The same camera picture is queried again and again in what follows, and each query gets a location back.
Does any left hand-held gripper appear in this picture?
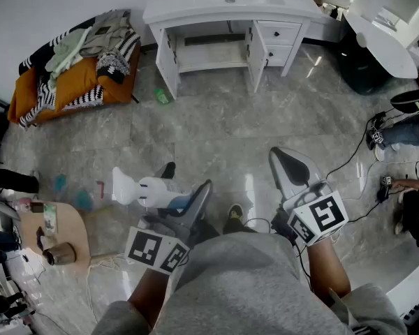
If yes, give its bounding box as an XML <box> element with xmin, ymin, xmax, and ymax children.
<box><xmin>124</xmin><ymin>161</ymin><xmax>214</xmax><ymax>276</ymax></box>

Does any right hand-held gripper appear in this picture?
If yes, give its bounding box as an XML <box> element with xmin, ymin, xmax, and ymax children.
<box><xmin>269</xmin><ymin>147</ymin><xmax>349</xmax><ymax>247</ymax></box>

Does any white spray bottle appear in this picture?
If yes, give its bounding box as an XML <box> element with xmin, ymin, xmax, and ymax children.
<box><xmin>111</xmin><ymin>166</ymin><xmax>193</xmax><ymax>211</ymax></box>

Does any white sink vanity cabinet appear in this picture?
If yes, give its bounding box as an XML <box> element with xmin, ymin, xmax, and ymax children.
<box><xmin>149</xmin><ymin>16</ymin><xmax>314</xmax><ymax>101</ymax></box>

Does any person's left forearm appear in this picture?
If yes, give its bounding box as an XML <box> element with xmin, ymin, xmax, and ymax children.
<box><xmin>128</xmin><ymin>265</ymin><xmax>182</xmax><ymax>327</ymax></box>

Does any person's right forearm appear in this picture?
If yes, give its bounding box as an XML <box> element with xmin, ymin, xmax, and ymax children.
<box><xmin>305</xmin><ymin>237</ymin><xmax>352</xmax><ymax>306</ymax></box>

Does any person's left leg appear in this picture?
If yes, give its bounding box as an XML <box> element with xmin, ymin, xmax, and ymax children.
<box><xmin>191</xmin><ymin>218</ymin><xmax>221</xmax><ymax>247</ymax></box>

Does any person's leg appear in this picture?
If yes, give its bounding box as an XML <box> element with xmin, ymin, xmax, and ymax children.
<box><xmin>191</xmin><ymin>218</ymin><xmax>221</xmax><ymax>247</ymax></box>
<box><xmin>222</xmin><ymin>218</ymin><xmax>259</xmax><ymax>235</ymax></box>

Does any person's right shoe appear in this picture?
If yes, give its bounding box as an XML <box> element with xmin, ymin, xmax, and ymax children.
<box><xmin>226</xmin><ymin>203</ymin><xmax>247</xmax><ymax>223</ymax></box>

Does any person's right leg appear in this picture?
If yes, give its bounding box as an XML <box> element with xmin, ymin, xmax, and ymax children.
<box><xmin>222</xmin><ymin>218</ymin><xmax>259</xmax><ymax>235</ymax></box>

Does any small round wooden table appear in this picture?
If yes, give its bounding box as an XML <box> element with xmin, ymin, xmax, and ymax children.
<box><xmin>19</xmin><ymin>200</ymin><xmax>126</xmax><ymax>269</ymax></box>

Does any dark green bin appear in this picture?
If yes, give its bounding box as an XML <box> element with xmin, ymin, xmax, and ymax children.
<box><xmin>337</xmin><ymin>29</ymin><xmax>394</xmax><ymax>96</ymax></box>

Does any white cabinet door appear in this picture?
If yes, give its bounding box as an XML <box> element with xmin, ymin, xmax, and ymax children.
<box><xmin>246</xmin><ymin>20</ymin><xmax>268</xmax><ymax>94</ymax></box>
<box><xmin>155</xmin><ymin>28</ymin><xmax>181</xmax><ymax>101</ymax></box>

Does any green white packet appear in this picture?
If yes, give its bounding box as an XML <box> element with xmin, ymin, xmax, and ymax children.
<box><xmin>43</xmin><ymin>203</ymin><xmax>59</xmax><ymax>237</ymax></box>

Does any metal mug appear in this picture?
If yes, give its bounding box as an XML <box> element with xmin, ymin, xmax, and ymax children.
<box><xmin>41</xmin><ymin>241</ymin><xmax>78</xmax><ymax>267</ymax></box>

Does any black round stool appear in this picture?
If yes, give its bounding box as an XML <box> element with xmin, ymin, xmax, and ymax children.
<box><xmin>390</xmin><ymin>88</ymin><xmax>419</xmax><ymax>114</ymax></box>

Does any speckled black white knit garment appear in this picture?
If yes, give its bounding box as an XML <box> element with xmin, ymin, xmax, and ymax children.
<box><xmin>96</xmin><ymin>51</ymin><xmax>131</xmax><ymax>85</ymax></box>

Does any small black device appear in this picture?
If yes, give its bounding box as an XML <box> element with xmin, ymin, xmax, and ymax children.
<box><xmin>36</xmin><ymin>225</ymin><xmax>48</xmax><ymax>251</ymax></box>

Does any white curved counter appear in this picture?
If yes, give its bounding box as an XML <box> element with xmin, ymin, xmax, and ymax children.
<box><xmin>385</xmin><ymin>253</ymin><xmax>419</xmax><ymax>327</ymax></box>

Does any beige jacket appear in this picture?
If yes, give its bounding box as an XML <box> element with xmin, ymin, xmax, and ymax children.
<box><xmin>78</xmin><ymin>9</ymin><xmax>132</xmax><ymax>58</ymax></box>

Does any light green garment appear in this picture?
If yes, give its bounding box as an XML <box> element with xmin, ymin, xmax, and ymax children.
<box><xmin>44</xmin><ymin>26</ymin><xmax>94</xmax><ymax>82</ymax></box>

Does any white rope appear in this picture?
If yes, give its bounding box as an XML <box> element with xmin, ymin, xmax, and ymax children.
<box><xmin>85</xmin><ymin>252</ymin><xmax>135</xmax><ymax>327</ymax></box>

